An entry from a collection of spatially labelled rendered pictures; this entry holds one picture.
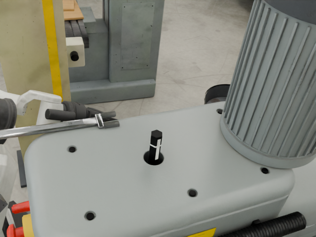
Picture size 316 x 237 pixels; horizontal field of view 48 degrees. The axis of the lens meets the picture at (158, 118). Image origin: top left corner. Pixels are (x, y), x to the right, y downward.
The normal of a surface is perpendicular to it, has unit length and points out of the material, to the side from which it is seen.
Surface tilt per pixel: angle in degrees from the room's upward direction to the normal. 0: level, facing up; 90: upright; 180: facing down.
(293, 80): 90
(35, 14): 90
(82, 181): 0
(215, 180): 0
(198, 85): 0
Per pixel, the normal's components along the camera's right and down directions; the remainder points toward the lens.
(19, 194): 0.10, -0.75
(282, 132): -0.27, 0.62
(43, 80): 0.36, 0.64
